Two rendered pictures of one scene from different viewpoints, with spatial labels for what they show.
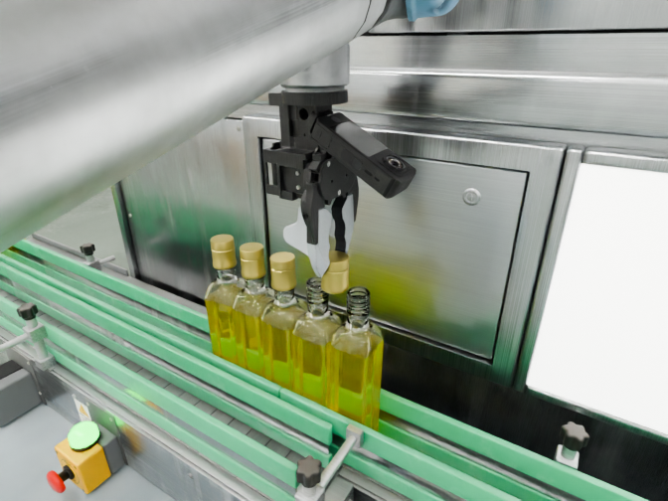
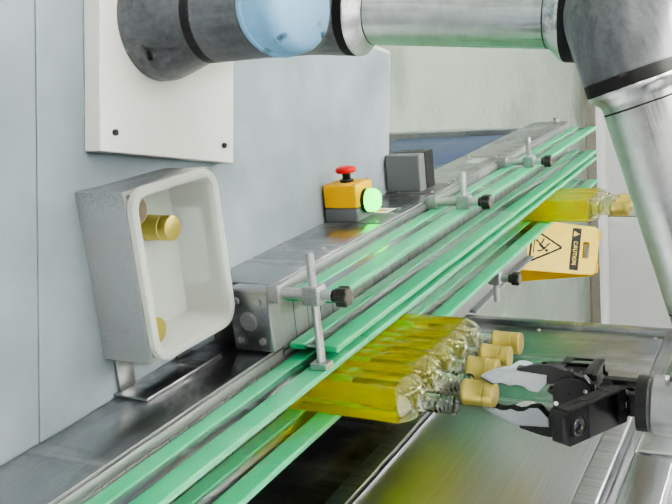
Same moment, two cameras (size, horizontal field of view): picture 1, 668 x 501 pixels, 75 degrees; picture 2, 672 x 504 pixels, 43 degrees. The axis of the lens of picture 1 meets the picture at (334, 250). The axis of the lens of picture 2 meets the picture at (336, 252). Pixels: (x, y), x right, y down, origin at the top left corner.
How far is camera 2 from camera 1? 0.76 m
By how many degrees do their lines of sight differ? 37
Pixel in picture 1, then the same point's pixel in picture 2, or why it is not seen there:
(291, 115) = (630, 384)
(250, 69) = (657, 226)
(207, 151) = not seen: hidden behind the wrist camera
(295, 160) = (592, 371)
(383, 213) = (511, 484)
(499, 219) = not seen: outside the picture
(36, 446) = (362, 171)
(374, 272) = (445, 469)
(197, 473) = (327, 252)
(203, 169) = not seen: hidden behind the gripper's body
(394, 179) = (567, 412)
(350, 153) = (592, 397)
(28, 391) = (405, 184)
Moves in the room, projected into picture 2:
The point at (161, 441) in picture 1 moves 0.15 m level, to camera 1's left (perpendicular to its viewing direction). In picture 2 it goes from (355, 242) to (383, 181)
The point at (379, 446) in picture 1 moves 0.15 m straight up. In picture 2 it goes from (308, 376) to (408, 388)
